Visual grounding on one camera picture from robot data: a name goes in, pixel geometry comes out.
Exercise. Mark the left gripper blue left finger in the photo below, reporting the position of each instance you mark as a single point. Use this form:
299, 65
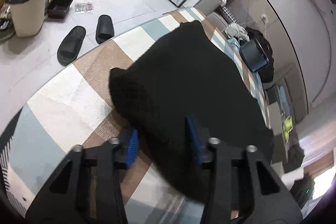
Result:
116, 154

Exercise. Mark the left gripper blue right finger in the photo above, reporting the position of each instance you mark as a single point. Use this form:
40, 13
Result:
213, 155

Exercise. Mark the black knit sweater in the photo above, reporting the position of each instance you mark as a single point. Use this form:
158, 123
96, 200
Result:
183, 74

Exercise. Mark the plaid blanket brown blue white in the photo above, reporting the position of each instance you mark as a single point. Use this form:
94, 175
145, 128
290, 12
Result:
74, 107

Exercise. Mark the yellow-green plush toy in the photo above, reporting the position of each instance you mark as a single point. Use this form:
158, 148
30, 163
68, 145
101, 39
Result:
287, 126

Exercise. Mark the black slipper near bed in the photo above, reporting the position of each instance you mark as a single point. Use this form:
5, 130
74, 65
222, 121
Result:
70, 46

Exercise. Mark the black slipper far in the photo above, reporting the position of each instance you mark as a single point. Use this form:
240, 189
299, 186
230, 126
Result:
104, 29

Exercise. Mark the white cloth on sofa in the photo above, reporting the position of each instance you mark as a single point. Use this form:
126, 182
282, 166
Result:
238, 32

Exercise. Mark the grey sofa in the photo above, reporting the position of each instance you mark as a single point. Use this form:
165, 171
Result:
217, 12

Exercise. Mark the paper leaflet on floor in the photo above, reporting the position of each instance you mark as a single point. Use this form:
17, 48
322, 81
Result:
83, 7

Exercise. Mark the black plastic tray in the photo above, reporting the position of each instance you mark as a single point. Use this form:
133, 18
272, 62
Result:
58, 9

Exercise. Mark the beige trash bin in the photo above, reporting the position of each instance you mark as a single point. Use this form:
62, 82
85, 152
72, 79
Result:
27, 16

